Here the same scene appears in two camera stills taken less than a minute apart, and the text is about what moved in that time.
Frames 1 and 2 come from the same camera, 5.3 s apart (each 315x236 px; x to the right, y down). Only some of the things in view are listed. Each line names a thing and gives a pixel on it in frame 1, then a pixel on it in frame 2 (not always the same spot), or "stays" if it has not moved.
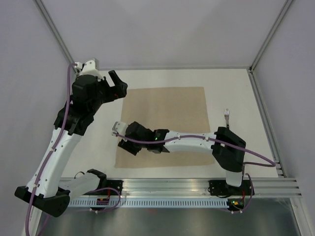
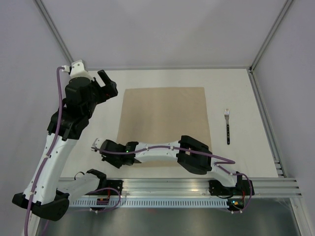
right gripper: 128,145 → 117,164
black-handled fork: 227,112 stays
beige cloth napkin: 178,109 stays
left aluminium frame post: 54,30 stays
